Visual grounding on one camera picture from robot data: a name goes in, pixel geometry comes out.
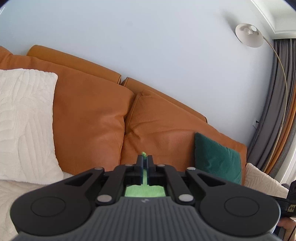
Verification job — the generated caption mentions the green microfiber towel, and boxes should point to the green microfiber towel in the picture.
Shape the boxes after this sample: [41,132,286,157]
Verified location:
[125,152,166,198]

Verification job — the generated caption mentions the right orange back cushion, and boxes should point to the right orange back cushion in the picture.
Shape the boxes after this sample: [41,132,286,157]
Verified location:
[120,90,247,180]

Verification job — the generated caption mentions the arc floor lamp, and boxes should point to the arc floor lamp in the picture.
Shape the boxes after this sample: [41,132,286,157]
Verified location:
[235,23,288,172]

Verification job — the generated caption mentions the orange leather sofa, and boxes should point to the orange leather sofa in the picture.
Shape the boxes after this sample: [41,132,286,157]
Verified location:
[1,48,246,184]

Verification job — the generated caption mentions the person's right hand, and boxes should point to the person's right hand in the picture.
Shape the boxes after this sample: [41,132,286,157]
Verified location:
[277,217,296,241]

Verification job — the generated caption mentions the left orange back cushion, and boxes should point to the left orange back cushion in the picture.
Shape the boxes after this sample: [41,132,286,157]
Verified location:
[1,48,134,175]

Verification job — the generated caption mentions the white quilted pillow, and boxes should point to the white quilted pillow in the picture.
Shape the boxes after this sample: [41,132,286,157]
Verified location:
[1,69,64,185]

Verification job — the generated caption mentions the grey curtain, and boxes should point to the grey curtain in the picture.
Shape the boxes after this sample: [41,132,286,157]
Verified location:
[247,39,295,177]

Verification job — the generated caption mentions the dark green velvet pillow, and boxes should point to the dark green velvet pillow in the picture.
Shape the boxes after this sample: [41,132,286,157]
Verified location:
[194,133,242,184]

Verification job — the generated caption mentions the orange cushion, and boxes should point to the orange cushion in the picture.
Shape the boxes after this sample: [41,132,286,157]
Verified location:
[1,48,134,175]
[120,90,247,180]

